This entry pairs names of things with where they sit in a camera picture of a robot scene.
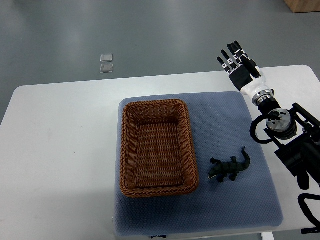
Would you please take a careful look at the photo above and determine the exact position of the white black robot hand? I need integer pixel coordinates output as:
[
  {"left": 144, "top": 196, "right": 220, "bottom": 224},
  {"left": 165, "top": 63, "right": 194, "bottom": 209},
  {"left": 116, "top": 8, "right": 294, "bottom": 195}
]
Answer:
[{"left": 217, "top": 41, "right": 274, "bottom": 106}]

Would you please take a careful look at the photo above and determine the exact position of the dark toy crocodile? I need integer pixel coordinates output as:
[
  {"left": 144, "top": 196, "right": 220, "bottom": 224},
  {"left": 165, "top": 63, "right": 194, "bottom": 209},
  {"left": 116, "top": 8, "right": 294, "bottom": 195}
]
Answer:
[{"left": 208, "top": 146, "right": 251, "bottom": 183}]

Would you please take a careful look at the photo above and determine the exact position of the brown wicker basket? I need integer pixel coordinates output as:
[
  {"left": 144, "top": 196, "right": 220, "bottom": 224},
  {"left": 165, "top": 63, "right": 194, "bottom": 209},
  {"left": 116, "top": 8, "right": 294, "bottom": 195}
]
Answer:
[{"left": 119, "top": 99, "right": 199, "bottom": 198}]

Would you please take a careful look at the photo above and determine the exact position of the wooden box corner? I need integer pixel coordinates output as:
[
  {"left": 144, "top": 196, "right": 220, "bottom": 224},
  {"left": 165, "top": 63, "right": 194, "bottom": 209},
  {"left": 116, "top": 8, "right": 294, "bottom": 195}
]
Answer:
[{"left": 284, "top": 0, "right": 320, "bottom": 14}]

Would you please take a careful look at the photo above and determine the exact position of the upper metal floor plate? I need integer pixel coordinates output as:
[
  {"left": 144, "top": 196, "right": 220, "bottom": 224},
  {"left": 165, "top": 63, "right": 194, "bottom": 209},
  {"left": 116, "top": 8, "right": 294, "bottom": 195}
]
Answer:
[{"left": 100, "top": 53, "right": 113, "bottom": 63}]

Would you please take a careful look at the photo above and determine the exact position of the black table control panel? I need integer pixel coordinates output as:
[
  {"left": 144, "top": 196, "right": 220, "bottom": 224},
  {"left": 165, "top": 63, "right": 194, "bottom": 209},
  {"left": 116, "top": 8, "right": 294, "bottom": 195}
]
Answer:
[{"left": 300, "top": 227, "right": 320, "bottom": 235}]

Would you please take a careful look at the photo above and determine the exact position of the black cable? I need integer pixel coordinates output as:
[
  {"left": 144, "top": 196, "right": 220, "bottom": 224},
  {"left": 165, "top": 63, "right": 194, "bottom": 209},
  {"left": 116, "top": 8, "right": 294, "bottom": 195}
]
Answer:
[{"left": 297, "top": 192, "right": 320, "bottom": 227}]

